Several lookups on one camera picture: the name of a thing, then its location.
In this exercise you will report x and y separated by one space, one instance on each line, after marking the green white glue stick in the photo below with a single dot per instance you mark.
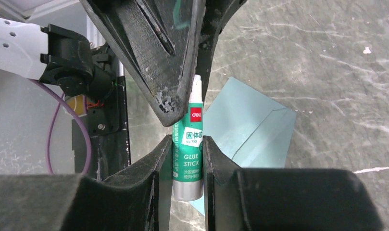
187 148

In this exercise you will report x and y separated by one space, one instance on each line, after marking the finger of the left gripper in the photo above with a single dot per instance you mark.
157 42
217 14

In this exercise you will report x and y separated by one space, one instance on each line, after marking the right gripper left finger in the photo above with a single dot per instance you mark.
137 198

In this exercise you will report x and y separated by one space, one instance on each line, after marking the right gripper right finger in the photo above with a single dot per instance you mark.
283 199

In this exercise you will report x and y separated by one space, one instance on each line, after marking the teal envelope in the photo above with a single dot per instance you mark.
250 128

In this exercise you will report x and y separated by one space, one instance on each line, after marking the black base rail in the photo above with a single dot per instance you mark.
106 117

